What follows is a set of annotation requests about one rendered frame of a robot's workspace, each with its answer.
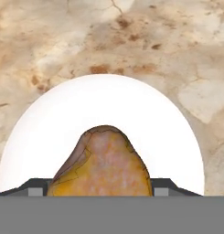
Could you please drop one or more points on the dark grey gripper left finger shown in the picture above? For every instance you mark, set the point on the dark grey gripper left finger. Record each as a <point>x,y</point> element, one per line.
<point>34,185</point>

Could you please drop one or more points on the golden brown chicken drumstick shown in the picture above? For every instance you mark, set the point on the golden brown chicken drumstick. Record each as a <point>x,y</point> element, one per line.
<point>107,170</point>

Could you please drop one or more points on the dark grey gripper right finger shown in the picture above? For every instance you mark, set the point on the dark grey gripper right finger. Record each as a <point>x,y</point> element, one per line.
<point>165,186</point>

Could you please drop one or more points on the white round plate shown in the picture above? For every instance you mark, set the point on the white round plate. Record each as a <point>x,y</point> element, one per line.
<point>70,115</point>

